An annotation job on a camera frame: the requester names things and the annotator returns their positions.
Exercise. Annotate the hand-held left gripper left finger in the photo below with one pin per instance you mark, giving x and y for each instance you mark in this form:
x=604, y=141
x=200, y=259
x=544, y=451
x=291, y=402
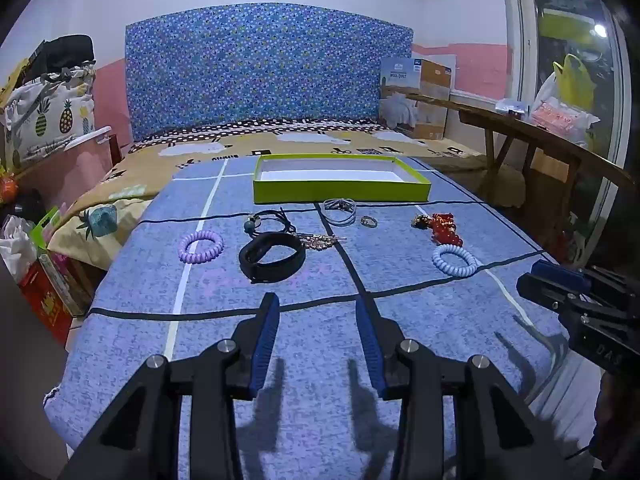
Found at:
x=267, y=330

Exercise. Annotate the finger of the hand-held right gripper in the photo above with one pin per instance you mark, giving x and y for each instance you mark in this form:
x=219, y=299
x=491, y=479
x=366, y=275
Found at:
x=542, y=294
x=555, y=274

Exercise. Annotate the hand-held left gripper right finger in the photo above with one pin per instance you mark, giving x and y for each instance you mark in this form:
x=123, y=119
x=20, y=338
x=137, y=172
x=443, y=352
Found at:
x=369, y=340

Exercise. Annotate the gold hair clip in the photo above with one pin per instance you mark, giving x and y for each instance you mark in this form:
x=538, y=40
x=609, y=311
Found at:
x=320, y=241

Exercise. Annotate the shallow green cardboard box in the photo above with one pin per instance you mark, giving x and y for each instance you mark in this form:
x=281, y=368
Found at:
x=340, y=192

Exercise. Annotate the blue checked blanket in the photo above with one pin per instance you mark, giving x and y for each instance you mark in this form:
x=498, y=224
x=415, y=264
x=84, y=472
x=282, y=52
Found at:
x=315, y=360

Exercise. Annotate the wooden bench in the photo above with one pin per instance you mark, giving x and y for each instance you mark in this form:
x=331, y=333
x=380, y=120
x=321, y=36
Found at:
x=545, y=140

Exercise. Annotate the white bag with pink contents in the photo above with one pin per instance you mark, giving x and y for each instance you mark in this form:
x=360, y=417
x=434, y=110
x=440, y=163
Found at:
x=560, y=117

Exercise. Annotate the small flat box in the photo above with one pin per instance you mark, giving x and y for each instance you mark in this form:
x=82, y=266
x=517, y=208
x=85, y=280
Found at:
x=512, y=107

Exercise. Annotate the yellow plastic bag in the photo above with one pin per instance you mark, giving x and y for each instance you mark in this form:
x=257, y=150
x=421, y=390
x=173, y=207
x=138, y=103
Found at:
x=575, y=80

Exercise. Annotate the yellow printed bedsheet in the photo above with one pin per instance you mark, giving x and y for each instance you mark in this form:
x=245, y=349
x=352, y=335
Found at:
x=150, y=165

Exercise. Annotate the brown dotted cloth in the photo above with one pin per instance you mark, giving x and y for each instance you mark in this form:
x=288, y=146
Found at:
x=225, y=131

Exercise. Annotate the red box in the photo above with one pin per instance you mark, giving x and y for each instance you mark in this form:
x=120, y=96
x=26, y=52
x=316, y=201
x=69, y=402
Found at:
x=45, y=305

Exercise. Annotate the printed cardboard quilt box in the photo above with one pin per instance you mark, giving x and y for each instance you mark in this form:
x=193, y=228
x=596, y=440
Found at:
x=405, y=105

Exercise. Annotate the green paper bag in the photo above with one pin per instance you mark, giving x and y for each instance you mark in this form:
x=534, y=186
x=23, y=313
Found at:
x=42, y=225

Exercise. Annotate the pink storage bin white lid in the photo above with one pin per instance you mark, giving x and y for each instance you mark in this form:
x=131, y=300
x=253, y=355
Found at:
x=65, y=170

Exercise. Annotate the white plastic bag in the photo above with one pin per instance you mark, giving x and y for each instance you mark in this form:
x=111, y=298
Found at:
x=15, y=250

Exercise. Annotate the blue floral headboard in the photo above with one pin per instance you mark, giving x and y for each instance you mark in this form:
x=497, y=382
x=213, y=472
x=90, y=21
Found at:
x=260, y=65

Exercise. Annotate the orange toy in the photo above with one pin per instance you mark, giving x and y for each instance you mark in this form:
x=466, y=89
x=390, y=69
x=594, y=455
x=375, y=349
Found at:
x=9, y=187

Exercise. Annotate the pineapple print bag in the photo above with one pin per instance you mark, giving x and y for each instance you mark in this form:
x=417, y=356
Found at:
x=55, y=110

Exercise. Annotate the black bag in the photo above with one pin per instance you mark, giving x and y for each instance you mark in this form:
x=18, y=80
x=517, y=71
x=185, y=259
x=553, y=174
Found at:
x=65, y=55

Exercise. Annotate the white window frame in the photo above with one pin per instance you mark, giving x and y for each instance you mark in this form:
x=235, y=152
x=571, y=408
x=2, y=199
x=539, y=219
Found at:
x=517, y=60

